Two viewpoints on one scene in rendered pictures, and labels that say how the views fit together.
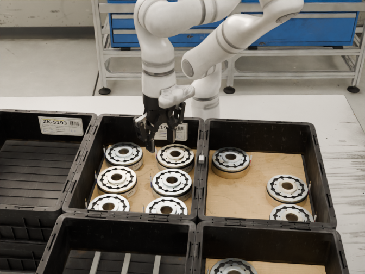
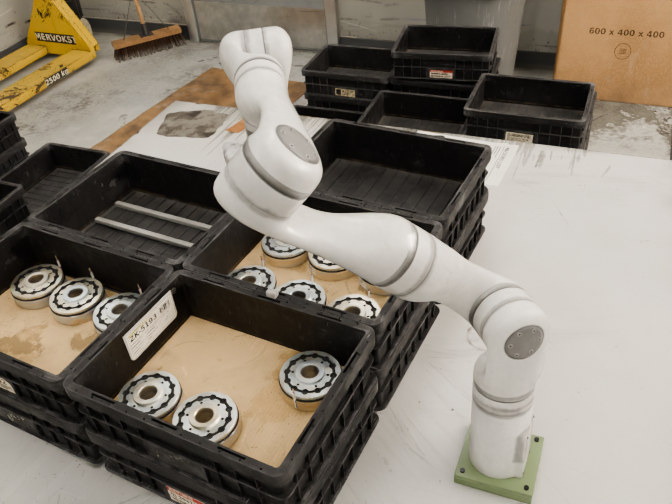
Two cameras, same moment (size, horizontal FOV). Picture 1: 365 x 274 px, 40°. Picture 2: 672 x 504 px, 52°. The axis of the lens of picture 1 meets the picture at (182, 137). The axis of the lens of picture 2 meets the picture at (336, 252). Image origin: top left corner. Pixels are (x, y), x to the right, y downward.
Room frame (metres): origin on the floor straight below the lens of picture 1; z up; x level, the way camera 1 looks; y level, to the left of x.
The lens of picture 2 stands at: (1.46, -0.78, 1.70)
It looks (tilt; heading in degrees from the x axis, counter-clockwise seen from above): 39 degrees down; 116
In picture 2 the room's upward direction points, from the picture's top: 6 degrees counter-clockwise
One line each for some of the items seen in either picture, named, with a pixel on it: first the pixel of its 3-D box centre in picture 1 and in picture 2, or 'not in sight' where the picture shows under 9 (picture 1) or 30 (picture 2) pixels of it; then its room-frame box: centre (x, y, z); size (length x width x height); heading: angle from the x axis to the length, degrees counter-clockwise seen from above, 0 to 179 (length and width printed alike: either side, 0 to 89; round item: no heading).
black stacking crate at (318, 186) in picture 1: (260, 184); (228, 382); (0.96, -0.20, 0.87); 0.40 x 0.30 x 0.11; 175
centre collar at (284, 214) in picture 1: (291, 218); (148, 393); (0.84, -0.26, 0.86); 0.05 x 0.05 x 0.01
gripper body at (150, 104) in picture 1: (159, 105); not in sight; (0.95, 0.05, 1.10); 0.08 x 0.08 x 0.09
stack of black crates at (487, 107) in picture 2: not in sight; (524, 152); (1.15, 1.46, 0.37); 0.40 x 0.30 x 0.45; 1
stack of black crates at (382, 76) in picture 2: not in sight; (357, 96); (0.35, 1.85, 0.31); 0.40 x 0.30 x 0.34; 1
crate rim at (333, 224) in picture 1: (262, 168); (222, 361); (0.96, -0.20, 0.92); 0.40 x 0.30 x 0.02; 175
